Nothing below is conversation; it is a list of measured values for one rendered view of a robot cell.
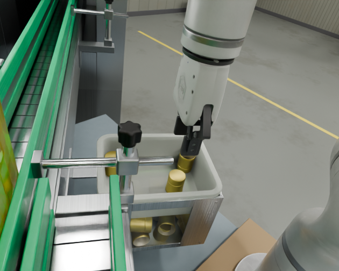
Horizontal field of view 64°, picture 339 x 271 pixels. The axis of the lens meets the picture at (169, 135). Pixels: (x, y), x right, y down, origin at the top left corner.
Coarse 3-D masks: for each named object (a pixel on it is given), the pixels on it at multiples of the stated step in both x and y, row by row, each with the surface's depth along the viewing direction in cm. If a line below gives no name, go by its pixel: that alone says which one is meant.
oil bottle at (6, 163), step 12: (0, 108) 26; (0, 120) 26; (0, 132) 25; (0, 144) 25; (0, 156) 25; (12, 156) 29; (0, 168) 25; (12, 168) 29; (12, 180) 29; (12, 192) 29
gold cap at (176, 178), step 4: (172, 172) 54; (176, 172) 54; (180, 172) 55; (168, 176) 54; (172, 176) 53; (176, 176) 53; (180, 176) 54; (184, 176) 54; (168, 180) 54; (172, 180) 53; (176, 180) 53; (180, 180) 53; (184, 180) 53; (168, 184) 54; (172, 184) 54; (176, 184) 53; (180, 184) 53; (168, 188) 55; (172, 188) 54; (176, 188) 54; (180, 188) 54; (168, 192) 55
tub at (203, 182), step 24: (96, 144) 53; (120, 144) 57; (144, 144) 58; (168, 144) 60; (144, 168) 60; (168, 168) 61; (192, 168) 61; (144, 192) 55; (192, 192) 47; (216, 192) 48
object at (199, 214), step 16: (80, 176) 57; (96, 176) 58; (144, 208) 46; (160, 208) 47; (176, 208) 49; (192, 208) 49; (208, 208) 50; (144, 224) 50; (160, 224) 51; (176, 224) 52; (192, 224) 53; (208, 224) 54; (144, 240) 53; (160, 240) 55; (176, 240) 56; (192, 240) 57
